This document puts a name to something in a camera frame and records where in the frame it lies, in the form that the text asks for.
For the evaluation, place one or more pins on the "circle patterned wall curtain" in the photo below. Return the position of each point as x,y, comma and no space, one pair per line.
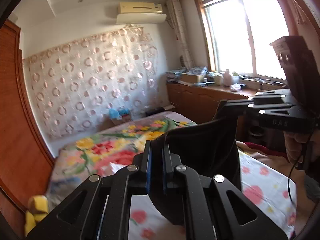
87,85

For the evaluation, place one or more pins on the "stack of patterned packets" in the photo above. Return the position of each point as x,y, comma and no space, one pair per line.
175,75

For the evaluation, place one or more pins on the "open cardboard box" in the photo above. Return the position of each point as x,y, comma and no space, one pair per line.
191,78

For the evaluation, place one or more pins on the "small cardboard box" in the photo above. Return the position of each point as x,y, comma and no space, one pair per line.
122,121

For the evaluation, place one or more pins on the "yellow plush toy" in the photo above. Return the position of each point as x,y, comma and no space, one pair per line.
37,205

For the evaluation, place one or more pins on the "white air conditioner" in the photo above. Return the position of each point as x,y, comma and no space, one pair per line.
141,11

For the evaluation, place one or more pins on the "white cup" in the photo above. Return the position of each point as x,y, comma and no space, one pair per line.
218,80

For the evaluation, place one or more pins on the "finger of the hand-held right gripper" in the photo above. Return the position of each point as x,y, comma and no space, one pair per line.
240,107
275,97

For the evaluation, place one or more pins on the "wooden cabinet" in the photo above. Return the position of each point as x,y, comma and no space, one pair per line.
195,100

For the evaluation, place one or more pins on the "wooden slatted wardrobe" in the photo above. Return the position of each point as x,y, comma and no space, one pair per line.
22,130

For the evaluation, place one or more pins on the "beige window curtain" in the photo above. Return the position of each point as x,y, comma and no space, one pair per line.
180,35

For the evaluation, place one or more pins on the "white floral bed sheet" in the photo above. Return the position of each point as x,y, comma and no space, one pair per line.
262,187

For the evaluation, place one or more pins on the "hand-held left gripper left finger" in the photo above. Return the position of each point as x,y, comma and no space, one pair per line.
148,170

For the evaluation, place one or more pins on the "blue cloth bundle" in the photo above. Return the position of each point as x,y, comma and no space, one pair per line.
118,113

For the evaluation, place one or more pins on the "black pants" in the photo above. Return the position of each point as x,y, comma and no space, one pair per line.
200,150

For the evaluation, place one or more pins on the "person's right hand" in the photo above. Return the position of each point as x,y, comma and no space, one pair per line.
295,147

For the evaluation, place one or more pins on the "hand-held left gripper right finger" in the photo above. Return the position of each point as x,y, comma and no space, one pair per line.
165,173

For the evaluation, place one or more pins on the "bright floral blanket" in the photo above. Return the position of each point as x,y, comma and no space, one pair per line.
107,147

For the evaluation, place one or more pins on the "wooden framed window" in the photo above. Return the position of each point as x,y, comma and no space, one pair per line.
245,37

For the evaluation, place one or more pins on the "pink bottle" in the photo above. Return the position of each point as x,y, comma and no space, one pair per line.
228,78

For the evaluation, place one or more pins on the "red cloth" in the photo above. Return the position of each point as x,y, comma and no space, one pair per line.
262,151

